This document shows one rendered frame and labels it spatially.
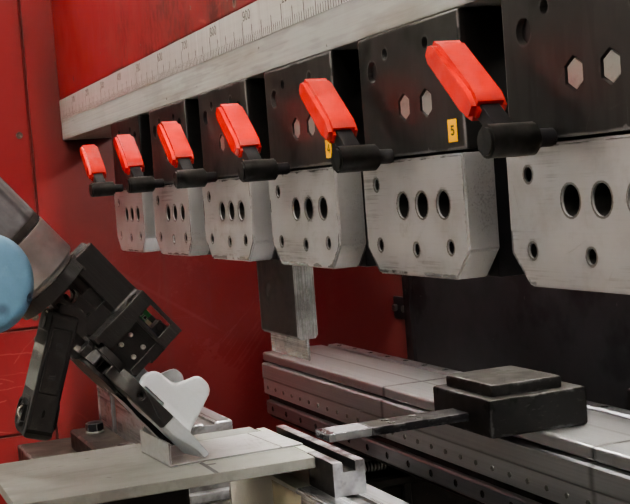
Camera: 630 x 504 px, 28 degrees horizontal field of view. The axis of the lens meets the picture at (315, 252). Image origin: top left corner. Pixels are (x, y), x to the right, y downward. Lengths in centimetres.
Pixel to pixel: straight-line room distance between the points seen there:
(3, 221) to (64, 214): 92
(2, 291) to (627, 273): 47
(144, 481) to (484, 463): 42
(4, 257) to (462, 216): 34
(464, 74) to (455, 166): 10
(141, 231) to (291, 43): 56
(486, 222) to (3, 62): 133
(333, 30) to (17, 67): 111
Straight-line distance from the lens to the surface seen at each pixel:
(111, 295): 113
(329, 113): 86
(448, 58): 70
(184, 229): 135
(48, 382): 112
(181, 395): 113
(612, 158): 63
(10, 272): 93
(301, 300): 115
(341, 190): 94
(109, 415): 191
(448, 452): 143
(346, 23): 92
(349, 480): 111
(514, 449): 129
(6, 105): 200
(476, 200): 77
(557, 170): 67
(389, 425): 122
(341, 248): 95
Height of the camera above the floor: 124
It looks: 3 degrees down
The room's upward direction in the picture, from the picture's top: 4 degrees counter-clockwise
